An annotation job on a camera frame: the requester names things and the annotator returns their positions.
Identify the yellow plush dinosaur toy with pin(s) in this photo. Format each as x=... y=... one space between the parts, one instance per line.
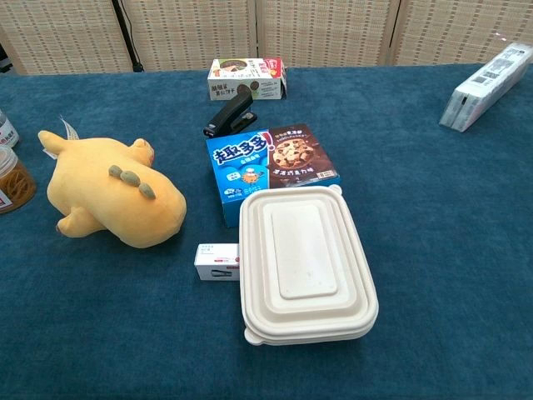
x=121 y=200

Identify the blue chocolate cookie box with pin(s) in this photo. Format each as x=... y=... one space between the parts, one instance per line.
x=266 y=166

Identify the white lidded food container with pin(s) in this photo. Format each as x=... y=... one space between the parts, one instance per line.
x=306 y=258

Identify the small white staples box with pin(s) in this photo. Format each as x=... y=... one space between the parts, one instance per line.
x=216 y=262

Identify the black stapler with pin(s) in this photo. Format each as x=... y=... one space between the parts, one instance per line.
x=231 y=116

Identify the white pastry snack box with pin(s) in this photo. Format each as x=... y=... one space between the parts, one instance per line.
x=245 y=81

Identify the blue table cloth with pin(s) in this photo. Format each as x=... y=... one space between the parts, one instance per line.
x=416 y=233

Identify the woven folding screen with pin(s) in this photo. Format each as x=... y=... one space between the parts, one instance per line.
x=333 y=29

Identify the black tripod stand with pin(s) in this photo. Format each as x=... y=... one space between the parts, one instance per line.
x=128 y=33

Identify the long white grey box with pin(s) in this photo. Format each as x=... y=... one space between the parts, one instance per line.
x=485 y=89

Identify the clear jar of rubber bands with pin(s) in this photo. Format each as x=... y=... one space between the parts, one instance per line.
x=14 y=179

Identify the clear jar of binder clips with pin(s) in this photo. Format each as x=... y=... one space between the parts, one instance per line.
x=6 y=129

